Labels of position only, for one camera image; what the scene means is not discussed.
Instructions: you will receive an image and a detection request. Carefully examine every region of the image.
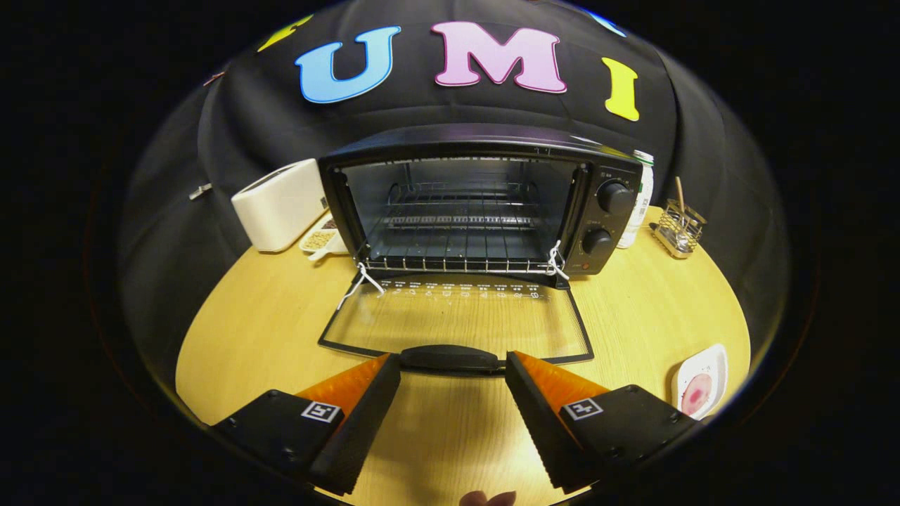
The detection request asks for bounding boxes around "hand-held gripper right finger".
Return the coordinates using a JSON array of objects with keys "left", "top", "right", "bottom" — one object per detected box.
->
[{"left": 505, "top": 351, "right": 704, "bottom": 493}]

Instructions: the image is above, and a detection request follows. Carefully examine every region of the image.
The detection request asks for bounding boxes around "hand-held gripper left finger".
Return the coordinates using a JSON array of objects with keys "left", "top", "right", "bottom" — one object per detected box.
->
[{"left": 211, "top": 353, "right": 401, "bottom": 496}]

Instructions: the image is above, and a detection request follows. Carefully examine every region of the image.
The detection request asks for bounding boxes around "pink ham slice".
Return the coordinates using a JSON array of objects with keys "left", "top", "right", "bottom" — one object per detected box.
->
[{"left": 681, "top": 373, "right": 714, "bottom": 415}]

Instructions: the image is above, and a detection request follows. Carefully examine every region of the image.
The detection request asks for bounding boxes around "white square plate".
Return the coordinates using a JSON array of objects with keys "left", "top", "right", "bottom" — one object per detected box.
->
[{"left": 670, "top": 344, "right": 729, "bottom": 421}]

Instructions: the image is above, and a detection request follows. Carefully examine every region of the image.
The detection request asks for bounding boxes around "black toaster oven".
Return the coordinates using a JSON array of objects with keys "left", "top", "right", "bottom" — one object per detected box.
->
[{"left": 318, "top": 124, "right": 643, "bottom": 377}]

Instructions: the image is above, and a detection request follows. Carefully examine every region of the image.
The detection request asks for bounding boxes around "white toaster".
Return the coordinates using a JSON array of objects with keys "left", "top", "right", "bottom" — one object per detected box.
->
[{"left": 231, "top": 159, "right": 329, "bottom": 253}]

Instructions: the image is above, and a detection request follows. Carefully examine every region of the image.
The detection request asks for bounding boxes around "small dish of beans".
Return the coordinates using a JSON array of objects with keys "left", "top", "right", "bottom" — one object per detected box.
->
[{"left": 299, "top": 211, "right": 349, "bottom": 261}]

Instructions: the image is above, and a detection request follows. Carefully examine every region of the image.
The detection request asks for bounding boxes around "white bottle green label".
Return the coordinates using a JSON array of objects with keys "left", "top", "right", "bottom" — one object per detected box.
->
[{"left": 617, "top": 150, "right": 655, "bottom": 249}]

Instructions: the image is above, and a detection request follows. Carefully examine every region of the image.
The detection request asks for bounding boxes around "black backdrop cloth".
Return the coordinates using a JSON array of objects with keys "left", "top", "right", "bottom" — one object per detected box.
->
[{"left": 116, "top": 0, "right": 795, "bottom": 394}]

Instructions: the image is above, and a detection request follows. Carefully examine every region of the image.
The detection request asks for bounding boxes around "metal wire basket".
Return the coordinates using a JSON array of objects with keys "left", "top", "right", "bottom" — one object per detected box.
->
[{"left": 650, "top": 199, "right": 707, "bottom": 259}]

